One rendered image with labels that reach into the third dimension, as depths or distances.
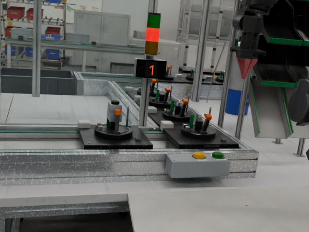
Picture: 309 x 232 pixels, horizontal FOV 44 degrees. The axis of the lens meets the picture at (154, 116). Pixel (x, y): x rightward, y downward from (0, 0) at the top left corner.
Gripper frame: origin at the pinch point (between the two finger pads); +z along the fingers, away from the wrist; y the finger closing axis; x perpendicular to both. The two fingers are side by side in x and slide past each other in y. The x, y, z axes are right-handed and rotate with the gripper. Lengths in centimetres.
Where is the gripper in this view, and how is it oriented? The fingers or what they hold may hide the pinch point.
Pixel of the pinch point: (243, 76)
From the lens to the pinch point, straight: 133.4
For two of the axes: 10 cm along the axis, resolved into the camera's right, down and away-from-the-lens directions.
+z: -1.0, 9.5, 2.8
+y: -9.6, -0.2, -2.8
